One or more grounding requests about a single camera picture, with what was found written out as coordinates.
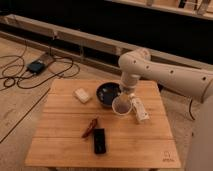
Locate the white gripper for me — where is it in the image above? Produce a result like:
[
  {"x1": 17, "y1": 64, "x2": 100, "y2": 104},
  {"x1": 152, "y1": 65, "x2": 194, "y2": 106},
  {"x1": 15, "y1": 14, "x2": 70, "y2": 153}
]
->
[{"x1": 119, "y1": 90, "x2": 149, "y2": 123}]

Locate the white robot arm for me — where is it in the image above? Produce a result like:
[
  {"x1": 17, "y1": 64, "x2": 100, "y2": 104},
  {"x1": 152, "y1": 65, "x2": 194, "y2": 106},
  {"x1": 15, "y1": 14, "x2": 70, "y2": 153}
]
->
[{"x1": 118, "y1": 48, "x2": 213, "y2": 121}]

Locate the dark ceramic bowl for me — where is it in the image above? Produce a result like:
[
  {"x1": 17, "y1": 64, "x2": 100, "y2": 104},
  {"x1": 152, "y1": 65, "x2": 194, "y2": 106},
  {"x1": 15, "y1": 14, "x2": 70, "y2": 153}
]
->
[{"x1": 96, "y1": 82, "x2": 121, "y2": 108}]

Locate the black rectangular case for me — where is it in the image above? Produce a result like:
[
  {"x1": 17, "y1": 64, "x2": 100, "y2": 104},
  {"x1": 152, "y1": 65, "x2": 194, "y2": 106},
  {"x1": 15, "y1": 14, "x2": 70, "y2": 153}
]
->
[{"x1": 93, "y1": 129, "x2": 106, "y2": 154}]

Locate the red chili pepper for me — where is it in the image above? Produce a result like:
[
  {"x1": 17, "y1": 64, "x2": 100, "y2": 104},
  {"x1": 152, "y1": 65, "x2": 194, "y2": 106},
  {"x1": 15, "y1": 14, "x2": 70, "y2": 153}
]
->
[{"x1": 81, "y1": 118, "x2": 98, "y2": 138}]

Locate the white rectangular block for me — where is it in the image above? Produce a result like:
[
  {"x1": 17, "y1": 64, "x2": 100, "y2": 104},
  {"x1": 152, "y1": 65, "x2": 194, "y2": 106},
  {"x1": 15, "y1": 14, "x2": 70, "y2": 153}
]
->
[{"x1": 74, "y1": 88, "x2": 91, "y2": 103}]

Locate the wooden table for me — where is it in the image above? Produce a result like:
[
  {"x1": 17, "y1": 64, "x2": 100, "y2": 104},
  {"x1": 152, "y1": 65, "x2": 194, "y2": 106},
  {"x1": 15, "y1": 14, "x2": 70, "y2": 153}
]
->
[{"x1": 25, "y1": 79, "x2": 181, "y2": 169}]

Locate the black cable at right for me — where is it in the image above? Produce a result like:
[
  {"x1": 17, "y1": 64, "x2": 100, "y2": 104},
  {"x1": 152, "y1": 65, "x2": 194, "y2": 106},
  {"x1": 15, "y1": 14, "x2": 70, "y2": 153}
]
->
[{"x1": 188, "y1": 98, "x2": 196, "y2": 122}]

